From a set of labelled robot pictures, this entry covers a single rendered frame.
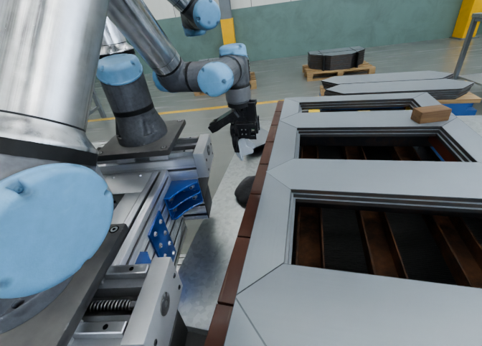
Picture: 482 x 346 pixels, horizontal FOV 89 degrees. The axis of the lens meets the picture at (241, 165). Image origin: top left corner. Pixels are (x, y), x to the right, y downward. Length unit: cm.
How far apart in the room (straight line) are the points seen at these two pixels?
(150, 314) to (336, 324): 32
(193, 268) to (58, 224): 63
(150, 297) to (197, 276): 39
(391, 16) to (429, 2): 90
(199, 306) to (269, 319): 28
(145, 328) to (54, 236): 21
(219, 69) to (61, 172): 43
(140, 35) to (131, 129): 28
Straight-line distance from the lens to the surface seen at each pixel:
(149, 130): 79
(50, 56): 29
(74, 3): 31
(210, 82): 61
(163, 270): 47
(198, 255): 87
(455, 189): 91
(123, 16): 58
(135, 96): 76
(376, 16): 819
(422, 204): 86
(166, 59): 64
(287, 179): 82
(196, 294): 80
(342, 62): 523
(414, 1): 855
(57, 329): 43
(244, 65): 72
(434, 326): 60
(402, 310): 59
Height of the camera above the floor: 135
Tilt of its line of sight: 33 degrees down
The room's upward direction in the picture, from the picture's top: 8 degrees counter-clockwise
